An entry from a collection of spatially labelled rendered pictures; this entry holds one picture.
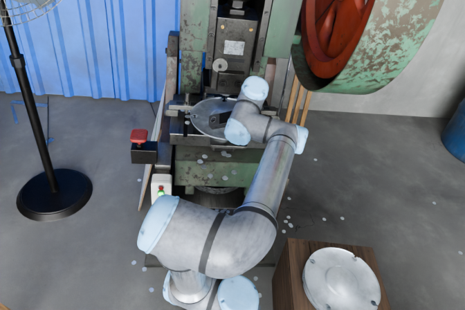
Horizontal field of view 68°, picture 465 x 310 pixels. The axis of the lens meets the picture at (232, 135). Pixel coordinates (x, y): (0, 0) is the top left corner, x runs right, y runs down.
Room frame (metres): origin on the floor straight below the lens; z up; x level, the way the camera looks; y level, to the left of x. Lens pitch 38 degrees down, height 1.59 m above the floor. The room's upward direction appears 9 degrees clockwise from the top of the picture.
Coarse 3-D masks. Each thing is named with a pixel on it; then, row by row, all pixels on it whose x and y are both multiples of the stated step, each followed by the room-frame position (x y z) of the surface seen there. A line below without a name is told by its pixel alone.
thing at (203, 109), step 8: (200, 104) 1.20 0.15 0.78; (208, 104) 1.21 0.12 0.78; (216, 104) 1.22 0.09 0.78; (224, 104) 1.23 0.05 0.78; (232, 104) 1.24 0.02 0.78; (192, 112) 1.14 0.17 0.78; (200, 112) 1.15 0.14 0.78; (208, 112) 1.16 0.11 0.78; (216, 112) 1.16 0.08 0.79; (192, 120) 1.09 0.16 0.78; (200, 120) 1.09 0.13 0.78; (200, 128) 1.05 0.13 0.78; (208, 128) 1.05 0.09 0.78; (224, 128) 1.07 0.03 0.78; (216, 136) 1.01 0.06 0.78; (224, 136) 1.02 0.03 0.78
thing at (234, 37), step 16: (224, 16) 1.19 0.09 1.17; (240, 16) 1.21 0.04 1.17; (256, 16) 1.24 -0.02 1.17; (224, 32) 1.17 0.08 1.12; (240, 32) 1.18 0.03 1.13; (256, 32) 1.19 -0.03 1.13; (224, 48) 1.17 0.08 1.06; (240, 48) 1.18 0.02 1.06; (224, 64) 1.16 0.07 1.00; (240, 64) 1.19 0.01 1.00; (224, 80) 1.15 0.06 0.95; (240, 80) 1.16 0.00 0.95
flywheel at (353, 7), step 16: (304, 0) 1.59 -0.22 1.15; (320, 0) 1.50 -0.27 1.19; (336, 0) 1.34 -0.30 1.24; (352, 0) 1.21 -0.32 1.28; (368, 0) 1.10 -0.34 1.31; (304, 16) 1.53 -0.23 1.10; (336, 16) 1.29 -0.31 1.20; (352, 16) 1.17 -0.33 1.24; (368, 16) 1.00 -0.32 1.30; (304, 32) 1.48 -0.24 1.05; (320, 32) 1.40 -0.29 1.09; (336, 32) 1.25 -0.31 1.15; (352, 32) 1.13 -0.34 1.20; (304, 48) 1.43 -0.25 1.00; (320, 48) 1.34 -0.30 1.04; (336, 48) 1.21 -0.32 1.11; (352, 48) 1.02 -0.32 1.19; (320, 64) 1.21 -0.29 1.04; (336, 64) 1.09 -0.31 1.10
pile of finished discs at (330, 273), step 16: (320, 256) 0.84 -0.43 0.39; (336, 256) 0.85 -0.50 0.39; (352, 256) 0.86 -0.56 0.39; (304, 272) 0.75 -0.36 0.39; (320, 272) 0.77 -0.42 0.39; (336, 272) 0.78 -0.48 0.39; (352, 272) 0.79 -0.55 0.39; (368, 272) 0.80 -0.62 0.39; (304, 288) 0.71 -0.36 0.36; (320, 288) 0.70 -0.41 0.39; (336, 288) 0.71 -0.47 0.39; (352, 288) 0.72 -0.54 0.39; (368, 288) 0.73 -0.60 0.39; (320, 304) 0.64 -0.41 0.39; (336, 304) 0.65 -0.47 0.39; (352, 304) 0.66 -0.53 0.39; (368, 304) 0.67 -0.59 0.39
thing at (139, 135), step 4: (132, 132) 0.99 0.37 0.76; (136, 132) 0.99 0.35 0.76; (140, 132) 0.99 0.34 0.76; (144, 132) 0.99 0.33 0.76; (132, 136) 0.96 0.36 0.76; (136, 136) 0.96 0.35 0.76; (140, 136) 0.97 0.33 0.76; (144, 136) 0.97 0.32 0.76; (132, 140) 0.95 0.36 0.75; (136, 140) 0.95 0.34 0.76; (140, 140) 0.95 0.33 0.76; (144, 140) 0.95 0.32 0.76
